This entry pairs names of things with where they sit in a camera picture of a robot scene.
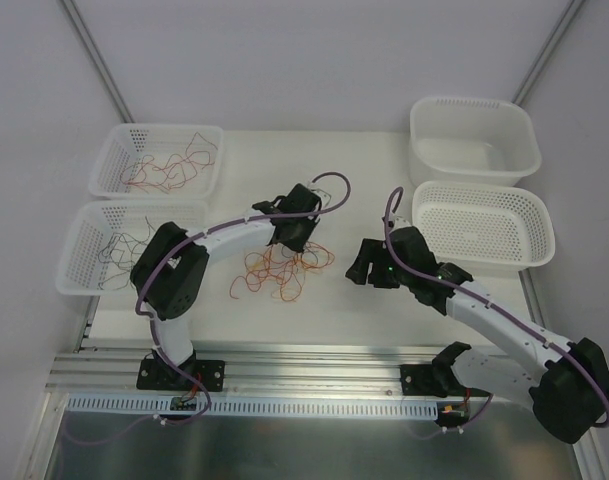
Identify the coloured wire bundle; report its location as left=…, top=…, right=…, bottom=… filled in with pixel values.
left=227, top=238, right=336, bottom=302

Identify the red wire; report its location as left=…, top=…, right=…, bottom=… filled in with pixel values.
left=121, top=130, right=221, bottom=194
left=128, top=154, right=205, bottom=194

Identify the black wire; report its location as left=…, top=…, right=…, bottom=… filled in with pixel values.
left=98, top=215, right=160, bottom=292
left=101, top=232, right=145, bottom=281

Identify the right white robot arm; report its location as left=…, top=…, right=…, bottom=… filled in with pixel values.
left=345, top=226, right=609, bottom=444

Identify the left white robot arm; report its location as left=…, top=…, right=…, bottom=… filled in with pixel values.
left=130, top=184, right=322, bottom=389

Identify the front right white basket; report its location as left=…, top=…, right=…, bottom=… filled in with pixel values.
left=412, top=181, right=556, bottom=271

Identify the white basket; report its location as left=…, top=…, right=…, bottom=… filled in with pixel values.
left=88, top=123, right=225, bottom=200
left=412, top=181, right=556, bottom=271
left=55, top=199, right=208, bottom=296

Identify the rear right white tub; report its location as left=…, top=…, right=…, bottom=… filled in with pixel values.
left=408, top=97, right=542, bottom=186

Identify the rear left white basket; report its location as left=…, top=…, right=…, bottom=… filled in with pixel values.
left=88, top=123, right=225, bottom=200

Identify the front left white basket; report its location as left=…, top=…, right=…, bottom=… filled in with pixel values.
left=55, top=199, right=208, bottom=296

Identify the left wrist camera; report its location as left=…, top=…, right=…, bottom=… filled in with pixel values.
left=307, top=181, right=332, bottom=209

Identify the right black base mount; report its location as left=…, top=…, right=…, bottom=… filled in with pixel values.
left=399, top=364, right=459, bottom=398

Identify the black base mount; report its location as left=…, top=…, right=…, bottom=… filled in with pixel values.
left=136, top=354, right=226, bottom=392
left=399, top=364, right=459, bottom=398

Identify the aluminium rail frame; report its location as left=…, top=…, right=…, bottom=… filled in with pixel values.
left=43, top=279, right=609, bottom=480

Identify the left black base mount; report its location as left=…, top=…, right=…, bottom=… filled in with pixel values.
left=136, top=354, right=226, bottom=392

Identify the left frame post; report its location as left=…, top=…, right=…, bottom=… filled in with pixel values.
left=57, top=0, right=135, bottom=123

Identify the frame post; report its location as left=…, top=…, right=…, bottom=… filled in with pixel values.
left=511, top=0, right=589, bottom=108
left=57, top=0, right=135, bottom=123

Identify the right frame post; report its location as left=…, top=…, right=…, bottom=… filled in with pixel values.
left=511, top=0, right=589, bottom=108

